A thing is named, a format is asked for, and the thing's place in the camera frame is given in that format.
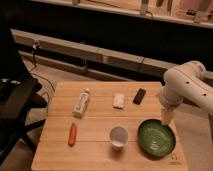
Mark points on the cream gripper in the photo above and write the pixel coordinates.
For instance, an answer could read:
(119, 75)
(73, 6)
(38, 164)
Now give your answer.
(166, 116)

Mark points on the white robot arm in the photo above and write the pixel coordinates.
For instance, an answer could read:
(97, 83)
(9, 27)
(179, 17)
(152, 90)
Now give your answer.
(185, 81)

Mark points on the green bowl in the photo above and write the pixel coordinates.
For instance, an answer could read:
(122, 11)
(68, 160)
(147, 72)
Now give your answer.
(156, 139)

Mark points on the black rectangular block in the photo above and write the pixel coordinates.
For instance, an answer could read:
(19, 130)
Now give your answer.
(139, 96)

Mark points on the white rectangular block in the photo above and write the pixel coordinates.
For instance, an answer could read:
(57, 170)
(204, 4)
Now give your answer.
(118, 101)

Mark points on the white tube bottle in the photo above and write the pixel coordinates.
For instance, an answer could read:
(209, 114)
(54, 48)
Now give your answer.
(81, 104)

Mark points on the orange carrot toy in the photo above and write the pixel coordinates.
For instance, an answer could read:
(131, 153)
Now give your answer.
(72, 135)

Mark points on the black chair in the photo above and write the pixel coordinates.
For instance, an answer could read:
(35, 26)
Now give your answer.
(18, 94)

